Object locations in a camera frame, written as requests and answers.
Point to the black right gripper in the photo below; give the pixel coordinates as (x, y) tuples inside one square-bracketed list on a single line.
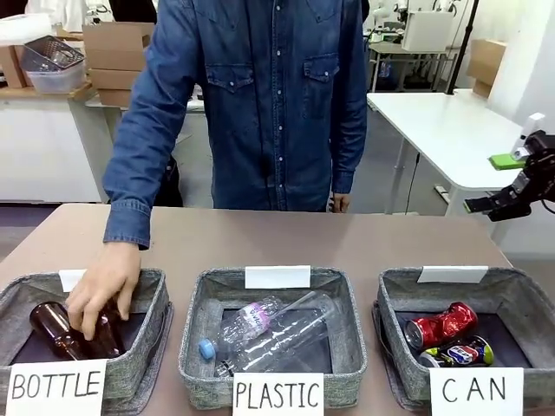
[(544, 169)]

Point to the crushed red soda can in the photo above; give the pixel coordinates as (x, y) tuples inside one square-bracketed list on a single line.
[(442, 323)]

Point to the crushed dark Pepsi can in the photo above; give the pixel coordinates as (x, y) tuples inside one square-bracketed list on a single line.
[(464, 351)]

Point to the large clear plastic bottle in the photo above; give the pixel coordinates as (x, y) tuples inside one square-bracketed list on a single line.
[(303, 329)]

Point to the blue-capped clear plastic bottle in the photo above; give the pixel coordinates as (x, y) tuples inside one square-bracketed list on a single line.
[(243, 329)]

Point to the brown glass bottle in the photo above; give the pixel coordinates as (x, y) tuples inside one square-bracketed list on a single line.
[(108, 338), (47, 323)]

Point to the person's right forearm, denim sleeve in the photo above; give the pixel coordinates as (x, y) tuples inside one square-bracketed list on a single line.
[(130, 195)]

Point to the person's left forearm, denim sleeve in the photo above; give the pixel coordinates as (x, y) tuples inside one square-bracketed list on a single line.
[(349, 156)]

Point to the white folded can label card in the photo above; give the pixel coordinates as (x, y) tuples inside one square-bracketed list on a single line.
[(451, 274)]

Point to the grey fabric basket marked can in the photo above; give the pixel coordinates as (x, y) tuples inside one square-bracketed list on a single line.
[(390, 312)]

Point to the grey fabric basket marked plastic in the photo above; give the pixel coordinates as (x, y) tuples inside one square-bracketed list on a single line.
[(347, 303)]

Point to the white CAN paper sign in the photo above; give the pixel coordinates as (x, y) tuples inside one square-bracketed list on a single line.
[(477, 390)]

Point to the grey fabric basket marked bottle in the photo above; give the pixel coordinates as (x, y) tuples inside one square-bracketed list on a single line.
[(147, 303)]

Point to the clear perforated plastic basket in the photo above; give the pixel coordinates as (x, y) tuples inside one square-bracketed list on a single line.
[(54, 54)]

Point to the person's left hand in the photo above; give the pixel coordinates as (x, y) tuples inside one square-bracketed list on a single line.
[(341, 203)]

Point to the person's right hand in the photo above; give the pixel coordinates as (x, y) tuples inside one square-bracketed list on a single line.
[(108, 281)]

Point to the white power strip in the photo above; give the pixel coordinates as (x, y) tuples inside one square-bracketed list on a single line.
[(443, 193)]

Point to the white table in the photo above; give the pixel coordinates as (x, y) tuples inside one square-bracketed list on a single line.
[(433, 121)]

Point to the tall cardboard box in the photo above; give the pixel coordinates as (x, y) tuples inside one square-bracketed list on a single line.
[(487, 65)]

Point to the black stand pole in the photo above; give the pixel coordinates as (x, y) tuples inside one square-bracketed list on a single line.
[(466, 34)]

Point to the grey workbench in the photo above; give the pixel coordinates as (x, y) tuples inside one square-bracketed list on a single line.
[(407, 54)]

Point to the white machine housing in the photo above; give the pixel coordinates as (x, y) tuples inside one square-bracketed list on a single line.
[(427, 30)]

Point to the white folded plastic label card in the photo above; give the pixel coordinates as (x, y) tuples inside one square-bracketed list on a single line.
[(277, 277)]

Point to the person in denim shirt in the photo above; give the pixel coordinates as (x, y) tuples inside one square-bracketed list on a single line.
[(269, 108)]

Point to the white PLASTIC paper sign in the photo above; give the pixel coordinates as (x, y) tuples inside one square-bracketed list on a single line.
[(277, 394)]

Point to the small flat cardboard box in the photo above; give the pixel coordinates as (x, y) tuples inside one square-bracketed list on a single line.
[(113, 97)]

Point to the large open cardboard box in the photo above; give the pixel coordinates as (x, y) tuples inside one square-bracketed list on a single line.
[(117, 47)]

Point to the white folded bottle label card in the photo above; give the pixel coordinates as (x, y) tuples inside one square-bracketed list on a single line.
[(69, 279)]

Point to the clear plastic tub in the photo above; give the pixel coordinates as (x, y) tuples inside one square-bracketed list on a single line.
[(56, 80)]

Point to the white cabinet desk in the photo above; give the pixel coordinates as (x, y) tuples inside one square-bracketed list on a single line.
[(43, 143)]

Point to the white BOTTLE paper sign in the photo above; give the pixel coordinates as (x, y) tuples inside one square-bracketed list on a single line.
[(56, 385)]

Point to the white foam sheet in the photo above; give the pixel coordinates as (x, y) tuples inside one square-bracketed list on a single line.
[(26, 30)]

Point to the brown cardboard carton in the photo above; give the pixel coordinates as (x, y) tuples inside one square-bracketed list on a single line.
[(13, 65)]

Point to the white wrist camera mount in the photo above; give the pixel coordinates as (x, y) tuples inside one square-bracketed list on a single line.
[(534, 123)]

